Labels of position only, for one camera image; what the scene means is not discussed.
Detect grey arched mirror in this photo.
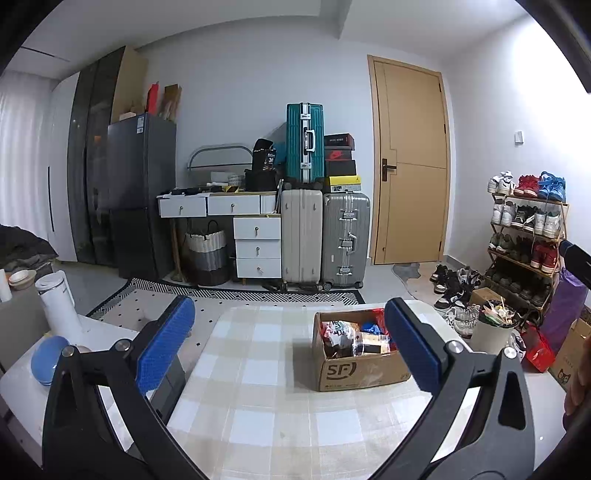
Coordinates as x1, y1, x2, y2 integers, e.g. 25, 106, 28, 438
186, 144, 254, 172

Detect beige suitcase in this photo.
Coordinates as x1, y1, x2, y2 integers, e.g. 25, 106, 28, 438
281, 188, 324, 284

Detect red shopping bag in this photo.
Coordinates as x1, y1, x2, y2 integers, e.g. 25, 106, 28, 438
522, 323, 557, 374

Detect blue round object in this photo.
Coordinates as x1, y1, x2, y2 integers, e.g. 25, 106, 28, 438
31, 335, 71, 386

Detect white curtain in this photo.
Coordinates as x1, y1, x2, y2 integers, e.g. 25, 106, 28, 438
0, 69, 61, 241

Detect wooden shoe rack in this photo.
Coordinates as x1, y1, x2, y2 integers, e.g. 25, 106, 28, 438
487, 191, 571, 315

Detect black storage box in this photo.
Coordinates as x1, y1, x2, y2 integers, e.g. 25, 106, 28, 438
245, 168, 282, 192

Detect black bag with tag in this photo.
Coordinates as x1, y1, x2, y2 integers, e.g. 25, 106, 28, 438
252, 138, 278, 174

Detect dark grey fridge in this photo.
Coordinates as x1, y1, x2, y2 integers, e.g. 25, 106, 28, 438
107, 113, 178, 280

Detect rows of shoes on rack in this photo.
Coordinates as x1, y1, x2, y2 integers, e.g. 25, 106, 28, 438
487, 171, 568, 308

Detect white wardrobe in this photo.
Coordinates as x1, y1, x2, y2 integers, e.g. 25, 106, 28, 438
46, 71, 81, 264

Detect person's right hand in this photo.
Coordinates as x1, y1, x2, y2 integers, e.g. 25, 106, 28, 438
564, 362, 591, 418

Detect checked tablecloth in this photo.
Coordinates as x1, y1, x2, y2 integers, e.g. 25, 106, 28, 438
161, 302, 485, 480

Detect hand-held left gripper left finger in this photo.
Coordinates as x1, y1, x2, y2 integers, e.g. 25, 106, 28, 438
44, 295, 213, 480

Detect wooden door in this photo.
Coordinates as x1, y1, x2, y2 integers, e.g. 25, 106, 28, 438
368, 54, 451, 266

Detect white electric kettle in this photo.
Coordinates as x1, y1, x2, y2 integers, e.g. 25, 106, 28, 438
36, 271, 85, 337

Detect printed cardboard box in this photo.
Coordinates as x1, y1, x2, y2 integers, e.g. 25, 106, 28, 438
549, 307, 591, 393

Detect teal suitcase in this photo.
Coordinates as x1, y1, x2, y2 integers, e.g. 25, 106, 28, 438
285, 102, 325, 185

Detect small plain cardboard box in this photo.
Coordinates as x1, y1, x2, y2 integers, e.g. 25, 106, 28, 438
468, 287, 505, 309

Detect woven grey white basket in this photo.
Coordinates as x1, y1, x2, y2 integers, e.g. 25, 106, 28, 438
185, 220, 230, 286

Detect silver suitcase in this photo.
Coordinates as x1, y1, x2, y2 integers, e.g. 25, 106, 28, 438
322, 191, 371, 289

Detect white bowl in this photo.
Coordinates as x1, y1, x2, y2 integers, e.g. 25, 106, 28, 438
8, 269, 38, 291

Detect white desk with drawers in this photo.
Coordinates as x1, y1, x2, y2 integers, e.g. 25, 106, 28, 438
157, 191, 282, 219

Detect brown paper bag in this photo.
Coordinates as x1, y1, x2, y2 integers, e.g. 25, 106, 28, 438
159, 84, 182, 121

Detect dark glass cabinet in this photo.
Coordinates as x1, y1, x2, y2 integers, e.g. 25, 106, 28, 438
67, 46, 127, 266

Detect brown cardboard box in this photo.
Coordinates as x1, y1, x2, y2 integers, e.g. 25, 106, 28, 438
312, 308, 411, 393

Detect dark jacket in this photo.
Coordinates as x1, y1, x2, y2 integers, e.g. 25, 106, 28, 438
0, 224, 60, 273

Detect purple bag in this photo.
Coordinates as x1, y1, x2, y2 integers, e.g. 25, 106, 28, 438
538, 268, 589, 340

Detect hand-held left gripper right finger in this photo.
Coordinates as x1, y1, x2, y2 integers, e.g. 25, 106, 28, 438
369, 298, 539, 480

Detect pile of loose sneakers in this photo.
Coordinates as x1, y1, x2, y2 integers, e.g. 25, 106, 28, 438
429, 264, 527, 361

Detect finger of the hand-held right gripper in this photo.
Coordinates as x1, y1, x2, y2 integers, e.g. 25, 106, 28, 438
560, 239, 591, 278

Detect white trash bin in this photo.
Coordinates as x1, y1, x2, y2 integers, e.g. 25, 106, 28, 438
470, 299, 520, 354

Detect beige cracker packet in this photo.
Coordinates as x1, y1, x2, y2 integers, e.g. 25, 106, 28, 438
358, 332, 391, 356

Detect white red snack packet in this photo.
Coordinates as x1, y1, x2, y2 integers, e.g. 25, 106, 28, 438
322, 322, 356, 358

